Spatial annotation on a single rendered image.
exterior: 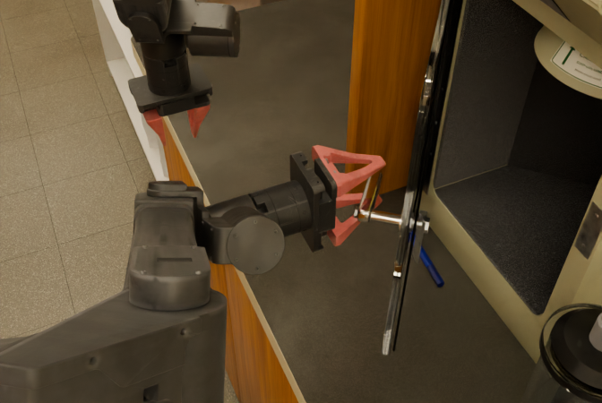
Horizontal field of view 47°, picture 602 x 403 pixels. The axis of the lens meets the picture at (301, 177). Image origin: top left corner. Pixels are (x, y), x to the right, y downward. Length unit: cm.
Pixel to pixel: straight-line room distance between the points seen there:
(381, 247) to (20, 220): 170
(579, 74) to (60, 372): 62
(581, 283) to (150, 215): 48
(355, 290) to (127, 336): 73
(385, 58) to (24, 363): 76
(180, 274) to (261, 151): 89
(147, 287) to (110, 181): 227
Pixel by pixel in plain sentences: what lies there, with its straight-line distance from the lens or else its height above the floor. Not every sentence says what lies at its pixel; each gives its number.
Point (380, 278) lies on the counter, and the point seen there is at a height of 94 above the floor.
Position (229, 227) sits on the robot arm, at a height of 127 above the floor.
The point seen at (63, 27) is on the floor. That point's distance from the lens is 350.
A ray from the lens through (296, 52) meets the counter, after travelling 146.
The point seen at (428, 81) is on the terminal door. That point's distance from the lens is 63.
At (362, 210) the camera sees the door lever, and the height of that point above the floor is 121.
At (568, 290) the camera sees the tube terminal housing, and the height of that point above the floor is 110.
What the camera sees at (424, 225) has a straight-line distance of 74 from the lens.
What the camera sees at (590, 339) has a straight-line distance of 73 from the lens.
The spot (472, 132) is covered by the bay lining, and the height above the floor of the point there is 111.
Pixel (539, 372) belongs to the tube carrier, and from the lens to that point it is 78.
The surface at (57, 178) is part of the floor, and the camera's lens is 267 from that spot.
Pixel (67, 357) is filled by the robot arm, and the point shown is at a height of 152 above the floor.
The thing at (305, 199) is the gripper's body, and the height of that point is 122.
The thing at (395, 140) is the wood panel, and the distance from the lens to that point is 108.
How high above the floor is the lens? 175
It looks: 44 degrees down
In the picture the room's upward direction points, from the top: straight up
